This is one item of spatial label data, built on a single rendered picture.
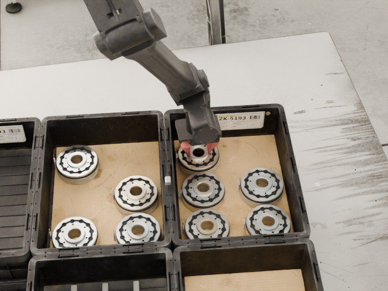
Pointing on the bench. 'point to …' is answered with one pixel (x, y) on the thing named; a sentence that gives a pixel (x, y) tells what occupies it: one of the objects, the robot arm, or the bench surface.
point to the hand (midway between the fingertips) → (198, 151)
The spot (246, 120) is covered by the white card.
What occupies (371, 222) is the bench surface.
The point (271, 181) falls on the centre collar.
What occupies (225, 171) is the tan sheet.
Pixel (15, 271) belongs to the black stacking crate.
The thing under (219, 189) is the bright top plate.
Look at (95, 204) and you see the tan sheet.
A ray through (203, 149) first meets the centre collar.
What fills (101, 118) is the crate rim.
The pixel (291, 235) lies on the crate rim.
